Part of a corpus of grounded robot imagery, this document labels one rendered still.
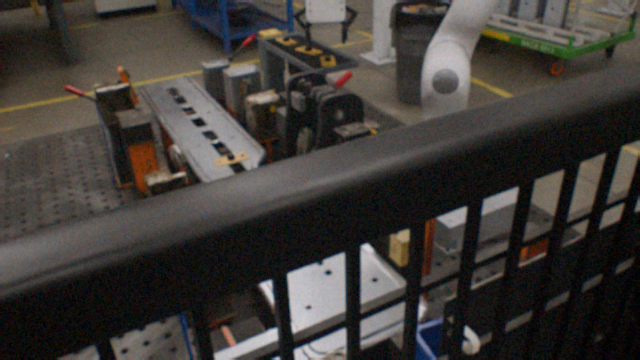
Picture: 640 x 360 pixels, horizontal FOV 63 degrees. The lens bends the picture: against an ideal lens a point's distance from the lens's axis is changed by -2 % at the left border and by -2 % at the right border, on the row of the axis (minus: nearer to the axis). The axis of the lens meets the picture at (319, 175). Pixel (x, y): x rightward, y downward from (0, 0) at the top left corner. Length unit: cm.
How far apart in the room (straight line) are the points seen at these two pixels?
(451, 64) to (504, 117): 116
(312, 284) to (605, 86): 77
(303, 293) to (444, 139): 77
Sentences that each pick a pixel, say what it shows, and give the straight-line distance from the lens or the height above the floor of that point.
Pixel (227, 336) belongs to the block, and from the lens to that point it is 90.
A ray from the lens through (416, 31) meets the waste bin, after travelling 401.
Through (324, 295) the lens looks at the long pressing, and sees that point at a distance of 91.
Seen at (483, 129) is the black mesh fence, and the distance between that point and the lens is 17.
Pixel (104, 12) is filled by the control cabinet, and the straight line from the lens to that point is 800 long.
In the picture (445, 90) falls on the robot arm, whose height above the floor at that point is 114.
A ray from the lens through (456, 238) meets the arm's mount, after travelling 148.
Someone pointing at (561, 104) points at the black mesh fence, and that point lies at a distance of 20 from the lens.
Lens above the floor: 162
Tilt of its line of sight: 30 degrees down
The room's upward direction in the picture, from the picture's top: 2 degrees counter-clockwise
